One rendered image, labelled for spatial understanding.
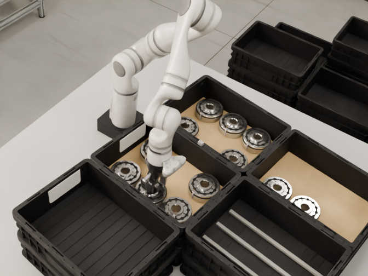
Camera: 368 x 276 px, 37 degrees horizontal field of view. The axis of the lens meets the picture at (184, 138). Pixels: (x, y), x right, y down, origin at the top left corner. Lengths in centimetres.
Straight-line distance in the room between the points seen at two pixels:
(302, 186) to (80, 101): 96
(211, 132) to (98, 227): 57
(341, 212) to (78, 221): 85
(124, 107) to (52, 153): 32
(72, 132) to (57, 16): 195
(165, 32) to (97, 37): 213
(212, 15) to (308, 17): 277
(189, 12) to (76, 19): 247
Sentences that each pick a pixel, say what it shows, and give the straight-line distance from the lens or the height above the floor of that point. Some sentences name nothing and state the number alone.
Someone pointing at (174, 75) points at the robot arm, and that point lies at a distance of 152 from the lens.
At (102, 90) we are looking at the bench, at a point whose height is 70.
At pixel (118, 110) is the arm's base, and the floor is 84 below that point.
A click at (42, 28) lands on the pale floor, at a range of 389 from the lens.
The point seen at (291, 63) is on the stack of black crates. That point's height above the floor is 49.
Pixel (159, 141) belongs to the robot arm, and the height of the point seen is 110.
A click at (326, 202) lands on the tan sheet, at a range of 189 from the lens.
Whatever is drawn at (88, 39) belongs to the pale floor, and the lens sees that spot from 378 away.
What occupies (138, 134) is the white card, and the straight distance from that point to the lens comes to 188.
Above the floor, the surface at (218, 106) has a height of 86.
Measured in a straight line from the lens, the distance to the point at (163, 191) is 175.
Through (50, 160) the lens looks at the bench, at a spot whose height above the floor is 70.
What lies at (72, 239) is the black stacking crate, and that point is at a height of 83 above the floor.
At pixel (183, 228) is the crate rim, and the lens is 159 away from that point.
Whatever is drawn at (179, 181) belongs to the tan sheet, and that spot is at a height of 83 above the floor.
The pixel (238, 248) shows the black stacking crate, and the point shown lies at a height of 83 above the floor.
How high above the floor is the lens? 224
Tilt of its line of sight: 46 degrees down
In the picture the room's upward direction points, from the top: 8 degrees clockwise
